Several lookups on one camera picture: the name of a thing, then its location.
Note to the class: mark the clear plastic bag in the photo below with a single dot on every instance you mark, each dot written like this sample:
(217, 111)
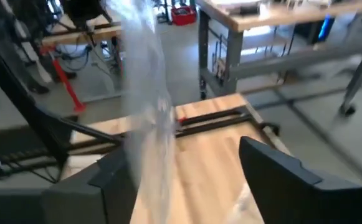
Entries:
(146, 93)

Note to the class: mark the red pole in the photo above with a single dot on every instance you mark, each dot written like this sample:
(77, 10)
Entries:
(65, 81)

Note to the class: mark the wooden table black frame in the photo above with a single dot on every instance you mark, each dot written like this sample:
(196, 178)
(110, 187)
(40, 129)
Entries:
(74, 34)

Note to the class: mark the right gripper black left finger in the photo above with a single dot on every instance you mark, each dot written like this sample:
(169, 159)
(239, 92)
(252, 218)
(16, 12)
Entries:
(59, 207)

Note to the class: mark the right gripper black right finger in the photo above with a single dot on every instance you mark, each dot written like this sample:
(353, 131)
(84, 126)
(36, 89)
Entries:
(293, 202)

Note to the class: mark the person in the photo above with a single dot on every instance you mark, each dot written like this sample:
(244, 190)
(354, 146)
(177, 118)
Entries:
(37, 87)

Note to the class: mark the red crate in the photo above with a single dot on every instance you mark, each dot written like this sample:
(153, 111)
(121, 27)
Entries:
(183, 15)

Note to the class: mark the wooden workbench grey legs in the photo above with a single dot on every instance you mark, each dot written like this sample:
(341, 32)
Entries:
(277, 15)

